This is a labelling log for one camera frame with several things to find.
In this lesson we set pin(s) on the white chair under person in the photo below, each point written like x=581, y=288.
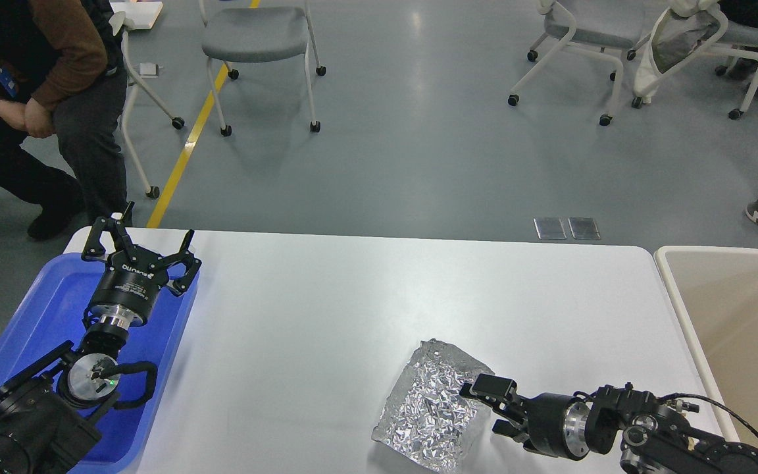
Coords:
x=136, y=84

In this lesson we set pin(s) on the white board on floor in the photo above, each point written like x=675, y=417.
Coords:
x=139, y=15

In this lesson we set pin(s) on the white floor socket box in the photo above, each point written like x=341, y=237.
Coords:
x=148, y=70

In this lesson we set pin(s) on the aluminium foil sheet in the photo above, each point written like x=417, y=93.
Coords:
x=424, y=418

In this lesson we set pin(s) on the grey chair right background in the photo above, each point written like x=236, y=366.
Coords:
x=608, y=31

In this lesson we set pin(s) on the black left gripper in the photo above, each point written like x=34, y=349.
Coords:
x=127, y=284

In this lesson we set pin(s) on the beige plastic bin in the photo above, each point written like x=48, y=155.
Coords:
x=714, y=291

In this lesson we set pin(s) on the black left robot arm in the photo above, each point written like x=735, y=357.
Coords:
x=50, y=410

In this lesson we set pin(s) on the left metal floor plate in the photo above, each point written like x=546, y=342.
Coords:
x=549, y=229

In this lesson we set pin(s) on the metal floor plate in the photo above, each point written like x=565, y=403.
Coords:
x=549, y=229
x=584, y=229

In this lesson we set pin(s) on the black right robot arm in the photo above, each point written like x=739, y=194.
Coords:
x=655, y=436

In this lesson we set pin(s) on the white mesh chair far right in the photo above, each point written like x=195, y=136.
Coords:
x=687, y=30

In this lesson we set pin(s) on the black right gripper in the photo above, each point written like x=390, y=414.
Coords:
x=548, y=424

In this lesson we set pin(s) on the grey chair with white frame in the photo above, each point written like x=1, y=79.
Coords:
x=260, y=35

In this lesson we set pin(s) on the seated person in brown sweater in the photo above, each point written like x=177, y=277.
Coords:
x=62, y=90

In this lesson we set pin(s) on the right metal floor plate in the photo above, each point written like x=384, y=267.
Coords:
x=584, y=229

